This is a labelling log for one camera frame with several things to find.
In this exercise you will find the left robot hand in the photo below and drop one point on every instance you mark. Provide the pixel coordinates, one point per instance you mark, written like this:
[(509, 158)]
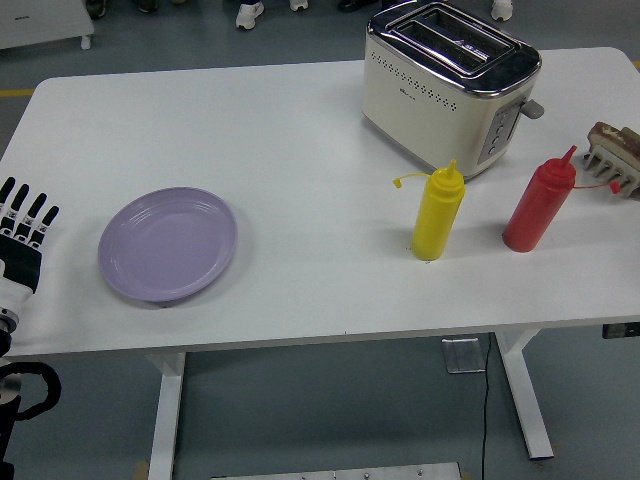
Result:
[(20, 265)]

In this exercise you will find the purple round plate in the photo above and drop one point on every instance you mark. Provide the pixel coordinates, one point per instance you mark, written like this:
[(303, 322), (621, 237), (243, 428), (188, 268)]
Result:
[(167, 245)]

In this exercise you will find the cream and chrome toaster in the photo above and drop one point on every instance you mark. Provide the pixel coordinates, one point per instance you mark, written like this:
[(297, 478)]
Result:
[(425, 120)]

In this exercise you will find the brown crusted bread slice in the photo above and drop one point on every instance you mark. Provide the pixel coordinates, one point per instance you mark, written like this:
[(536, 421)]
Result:
[(607, 137)]

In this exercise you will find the large silver metal plate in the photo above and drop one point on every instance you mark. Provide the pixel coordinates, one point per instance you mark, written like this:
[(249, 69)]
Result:
[(350, 472)]

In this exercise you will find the small silver floor plate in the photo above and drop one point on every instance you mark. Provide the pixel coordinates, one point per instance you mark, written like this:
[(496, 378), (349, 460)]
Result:
[(464, 356)]

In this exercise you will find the white table leg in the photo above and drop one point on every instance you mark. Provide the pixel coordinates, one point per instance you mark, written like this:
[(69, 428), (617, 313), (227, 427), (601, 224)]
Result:
[(525, 395), (167, 410)]

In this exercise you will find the dark shoe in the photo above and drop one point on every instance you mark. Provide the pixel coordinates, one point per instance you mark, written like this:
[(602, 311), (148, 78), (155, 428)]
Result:
[(95, 7), (145, 5), (352, 5)]

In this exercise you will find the white sneaker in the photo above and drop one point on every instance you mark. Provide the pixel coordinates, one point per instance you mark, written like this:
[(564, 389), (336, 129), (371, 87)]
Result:
[(502, 9), (249, 12), (298, 5)]

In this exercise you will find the yellow squeeze bottle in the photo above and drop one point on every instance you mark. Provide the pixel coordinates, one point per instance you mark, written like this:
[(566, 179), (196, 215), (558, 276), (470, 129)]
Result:
[(435, 220)]

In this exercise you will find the red squeeze bottle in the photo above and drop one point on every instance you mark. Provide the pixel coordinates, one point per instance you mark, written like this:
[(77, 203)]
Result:
[(535, 210)]

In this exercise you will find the silver metal toast rack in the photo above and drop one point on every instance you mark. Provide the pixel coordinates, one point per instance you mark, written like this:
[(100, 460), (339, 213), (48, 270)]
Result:
[(612, 170)]

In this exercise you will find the black table control panel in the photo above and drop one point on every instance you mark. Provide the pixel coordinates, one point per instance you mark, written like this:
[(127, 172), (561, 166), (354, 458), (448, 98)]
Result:
[(620, 331)]

